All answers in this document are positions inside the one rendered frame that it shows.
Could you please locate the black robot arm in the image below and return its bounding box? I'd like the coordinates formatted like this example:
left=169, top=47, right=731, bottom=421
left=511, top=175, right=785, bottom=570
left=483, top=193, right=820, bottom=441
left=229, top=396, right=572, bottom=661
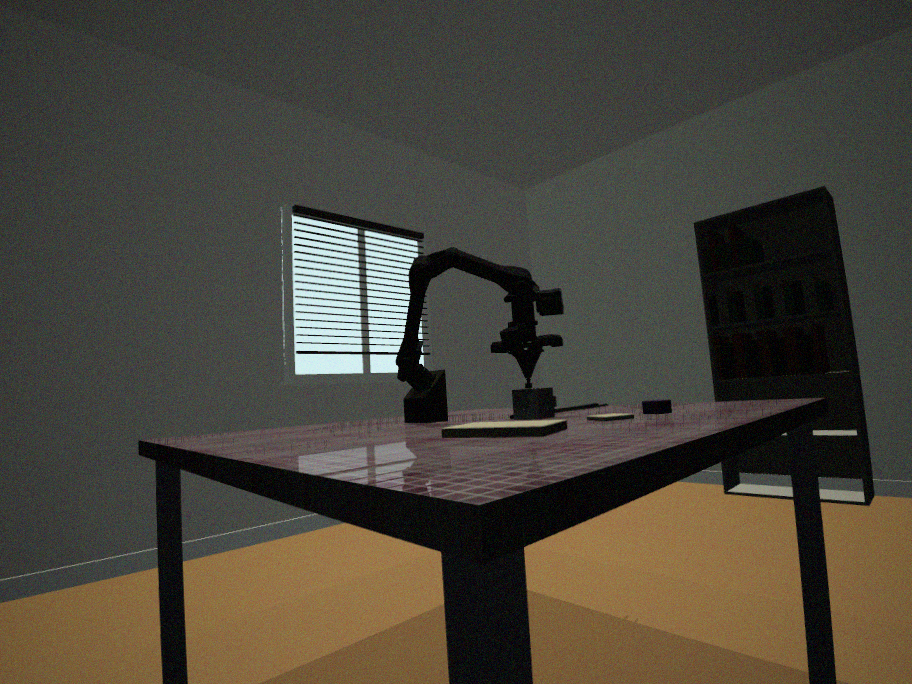
left=396, top=247, right=564, bottom=395

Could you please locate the beige flat rectangular box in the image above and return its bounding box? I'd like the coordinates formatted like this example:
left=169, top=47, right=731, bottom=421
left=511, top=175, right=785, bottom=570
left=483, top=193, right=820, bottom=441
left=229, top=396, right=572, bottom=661
left=441, top=420, right=567, bottom=438

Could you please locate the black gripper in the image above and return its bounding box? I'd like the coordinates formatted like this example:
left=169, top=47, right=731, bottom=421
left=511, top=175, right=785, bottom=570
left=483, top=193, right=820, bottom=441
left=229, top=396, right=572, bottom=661
left=491, top=316, right=563, bottom=378

